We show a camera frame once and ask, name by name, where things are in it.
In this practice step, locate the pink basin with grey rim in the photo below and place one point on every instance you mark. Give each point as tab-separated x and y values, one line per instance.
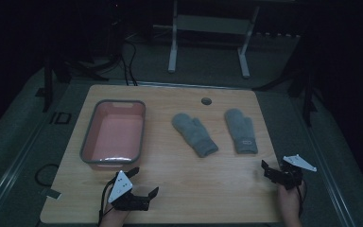
115	135

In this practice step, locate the white metal stand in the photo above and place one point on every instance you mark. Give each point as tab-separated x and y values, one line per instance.
209	25

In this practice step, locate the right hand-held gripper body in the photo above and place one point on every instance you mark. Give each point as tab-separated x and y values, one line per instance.
291	176

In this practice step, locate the grey tape piece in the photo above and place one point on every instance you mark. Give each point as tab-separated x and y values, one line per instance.
52	193

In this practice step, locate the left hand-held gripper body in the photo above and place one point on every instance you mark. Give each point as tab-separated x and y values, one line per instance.
120	187

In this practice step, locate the grey mitten with label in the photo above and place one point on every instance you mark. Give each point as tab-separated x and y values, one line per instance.
242	130

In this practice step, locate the person's left hand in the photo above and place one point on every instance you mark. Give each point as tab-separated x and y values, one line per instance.
113	218

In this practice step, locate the plain grey mitten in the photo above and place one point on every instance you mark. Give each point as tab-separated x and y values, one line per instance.
193	134

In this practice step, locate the person's right hand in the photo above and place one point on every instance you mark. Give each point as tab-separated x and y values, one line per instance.
288	201

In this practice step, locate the black tripod stand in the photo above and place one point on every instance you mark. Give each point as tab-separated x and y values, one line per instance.
48	78
307	94

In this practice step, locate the grey round table grommet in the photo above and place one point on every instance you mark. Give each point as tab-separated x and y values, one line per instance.
206	101

